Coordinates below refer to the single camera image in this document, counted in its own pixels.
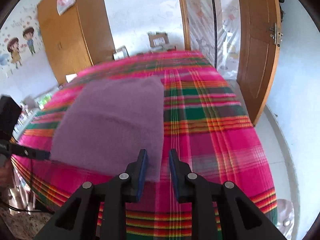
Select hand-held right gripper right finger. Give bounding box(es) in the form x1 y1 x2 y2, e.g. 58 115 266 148
169 149 285 240

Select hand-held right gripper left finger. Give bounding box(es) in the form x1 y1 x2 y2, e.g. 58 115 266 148
35 149 148 240

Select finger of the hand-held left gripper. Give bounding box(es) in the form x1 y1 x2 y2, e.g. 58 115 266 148
9 144 52 161

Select purple fleece pants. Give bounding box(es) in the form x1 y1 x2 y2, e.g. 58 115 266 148
50 76 165 183

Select person's left hand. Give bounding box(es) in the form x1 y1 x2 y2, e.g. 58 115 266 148
0 159 14 188

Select plaid bed sheet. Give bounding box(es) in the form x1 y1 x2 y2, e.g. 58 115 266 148
11 50 278 240

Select wooden wardrobe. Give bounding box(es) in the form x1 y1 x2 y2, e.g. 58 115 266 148
37 0 115 85

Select pink padded headboard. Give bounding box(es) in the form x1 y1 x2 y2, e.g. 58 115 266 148
276 199 297 233

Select white box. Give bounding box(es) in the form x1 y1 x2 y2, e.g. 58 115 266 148
114 45 129 60

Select cardboard box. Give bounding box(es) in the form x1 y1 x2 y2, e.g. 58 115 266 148
147 31 169 48

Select wooden door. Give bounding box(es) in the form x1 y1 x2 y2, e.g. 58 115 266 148
236 0 283 127

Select white floral curtain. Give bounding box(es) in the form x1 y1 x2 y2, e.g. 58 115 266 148
184 0 242 75

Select black curtain strip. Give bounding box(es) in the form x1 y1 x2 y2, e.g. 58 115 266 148
209 0 218 69

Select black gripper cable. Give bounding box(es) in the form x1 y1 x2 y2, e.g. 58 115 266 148
0 155 54 214

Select cartoon wall sticker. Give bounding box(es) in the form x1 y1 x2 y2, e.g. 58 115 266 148
0 4 44 70

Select wooden door frame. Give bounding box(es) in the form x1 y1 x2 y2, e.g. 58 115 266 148
176 0 192 52

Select metal door handle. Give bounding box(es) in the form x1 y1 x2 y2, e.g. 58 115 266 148
266 22 283 47

